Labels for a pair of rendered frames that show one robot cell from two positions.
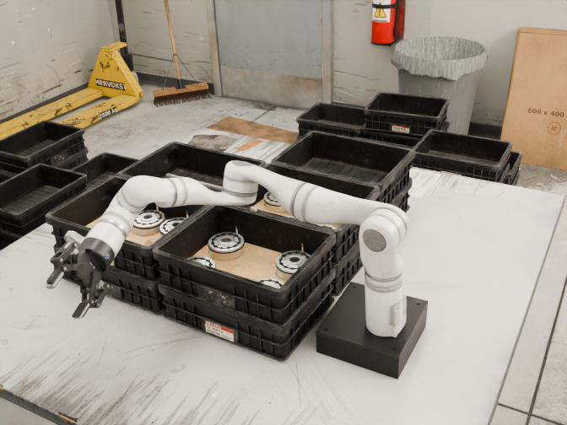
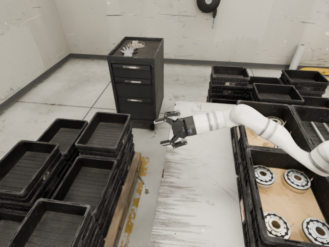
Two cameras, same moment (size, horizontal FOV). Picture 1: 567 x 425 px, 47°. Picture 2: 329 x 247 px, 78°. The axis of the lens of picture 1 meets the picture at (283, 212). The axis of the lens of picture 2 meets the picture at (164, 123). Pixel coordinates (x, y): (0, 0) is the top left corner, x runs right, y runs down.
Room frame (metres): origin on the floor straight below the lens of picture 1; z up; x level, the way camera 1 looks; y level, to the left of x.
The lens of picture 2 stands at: (0.83, -0.12, 1.59)
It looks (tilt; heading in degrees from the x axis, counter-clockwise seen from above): 39 degrees down; 68
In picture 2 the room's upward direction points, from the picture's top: straight up
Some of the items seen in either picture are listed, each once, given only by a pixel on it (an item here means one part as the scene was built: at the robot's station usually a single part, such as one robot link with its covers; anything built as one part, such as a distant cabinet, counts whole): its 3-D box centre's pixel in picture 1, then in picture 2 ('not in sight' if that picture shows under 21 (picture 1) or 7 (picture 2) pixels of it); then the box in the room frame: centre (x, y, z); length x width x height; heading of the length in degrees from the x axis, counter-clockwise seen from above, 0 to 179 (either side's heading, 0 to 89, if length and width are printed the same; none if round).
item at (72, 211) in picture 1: (132, 226); (266, 132); (1.65, 0.45, 0.87); 0.40 x 0.30 x 0.11; 59
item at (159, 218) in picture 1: (148, 218); not in sight; (1.71, 0.41, 0.86); 0.10 x 0.10 x 0.01
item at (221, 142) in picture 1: (210, 141); not in sight; (2.63, 0.31, 0.71); 0.22 x 0.19 x 0.01; 60
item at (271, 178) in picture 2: (196, 267); (262, 174); (1.43, 0.24, 0.86); 0.10 x 0.10 x 0.01
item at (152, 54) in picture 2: not in sight; (141, 85); (1.36, 1.95, 0.45); 0.60 x 0.45 x 0.90; 60
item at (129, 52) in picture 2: not in sight; (127, 51); (1.24, 1.88, 0.88); 0.25 x 0.19 x 0.03; 60
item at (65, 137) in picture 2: not in sight; (66, 148); (0.50, 1.34, 0.31); 0.40 x 0.30 x 0.34; 61
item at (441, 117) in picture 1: (404, 143); not in sight; (3.27, -0.68, 0.37); 0.42 x 0.34 x 0.46; 60
